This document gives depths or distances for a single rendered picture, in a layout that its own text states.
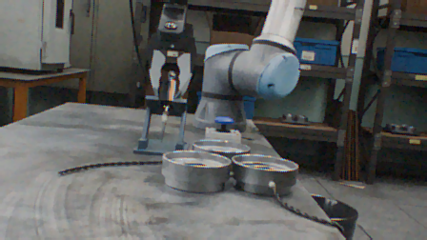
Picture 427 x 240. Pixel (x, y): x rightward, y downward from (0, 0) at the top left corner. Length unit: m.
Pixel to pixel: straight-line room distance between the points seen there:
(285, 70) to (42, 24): 2.00
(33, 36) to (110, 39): 1.71
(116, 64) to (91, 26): 0.40
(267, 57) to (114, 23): 3.48
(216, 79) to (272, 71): 0.18
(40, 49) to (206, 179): 2.36
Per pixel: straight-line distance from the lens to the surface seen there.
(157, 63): 1.01
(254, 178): 0.73
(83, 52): 4.67
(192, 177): 0.70
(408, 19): 4.57
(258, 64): 1.22
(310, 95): 4.94
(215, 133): 0.98
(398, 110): 5.21
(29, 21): 3.01
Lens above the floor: 1.00
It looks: 8 degrees down
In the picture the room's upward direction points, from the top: 6 degrees clockwise
